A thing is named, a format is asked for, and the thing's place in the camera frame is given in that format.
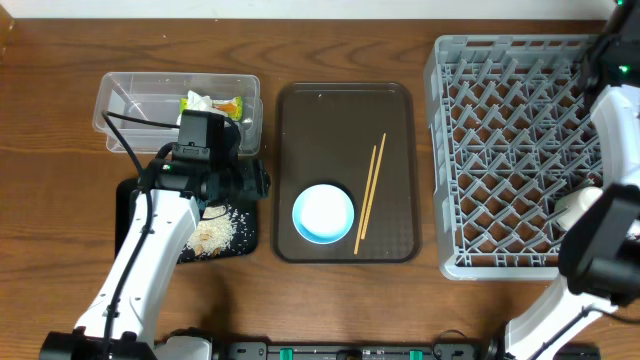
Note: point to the wooden chopstick left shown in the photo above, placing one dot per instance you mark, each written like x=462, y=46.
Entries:
x=365, y=200

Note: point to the brown serving tray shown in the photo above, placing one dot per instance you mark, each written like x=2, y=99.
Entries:
x=325, y=135

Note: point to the pile of cooked rice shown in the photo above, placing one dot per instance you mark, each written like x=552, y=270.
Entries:
x=221, y=230

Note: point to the white tissue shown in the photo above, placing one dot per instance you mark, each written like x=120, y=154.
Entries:
x=196, y=102

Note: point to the cream plastic cup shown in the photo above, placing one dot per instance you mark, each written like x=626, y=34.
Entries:
x=573, y=206

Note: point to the green yellow snack wrapper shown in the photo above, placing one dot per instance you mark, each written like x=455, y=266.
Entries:
x=232, y=108

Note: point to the wooden chopstick right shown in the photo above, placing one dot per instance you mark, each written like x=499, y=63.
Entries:
x=373, y=187

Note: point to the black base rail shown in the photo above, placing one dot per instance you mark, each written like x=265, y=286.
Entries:
x=350, y=351

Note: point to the black plastic tray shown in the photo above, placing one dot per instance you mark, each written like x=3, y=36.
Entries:
x=125, y=199

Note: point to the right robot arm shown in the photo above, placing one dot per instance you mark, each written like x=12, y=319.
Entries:
x=598, y=262

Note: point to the wooden chopstick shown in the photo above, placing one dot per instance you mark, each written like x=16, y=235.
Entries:
x=373, y=187
x=365, y=200

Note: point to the grey dishwasher rack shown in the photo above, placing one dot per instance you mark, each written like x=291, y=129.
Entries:
x=512, y=136

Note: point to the light blue bowl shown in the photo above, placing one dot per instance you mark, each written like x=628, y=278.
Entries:
x=323, y=214

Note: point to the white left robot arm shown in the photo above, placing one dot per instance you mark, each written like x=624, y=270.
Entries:
x=120, y=323

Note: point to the clear plastic waste bin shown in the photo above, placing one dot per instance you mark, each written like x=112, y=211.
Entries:
x=146, y=106

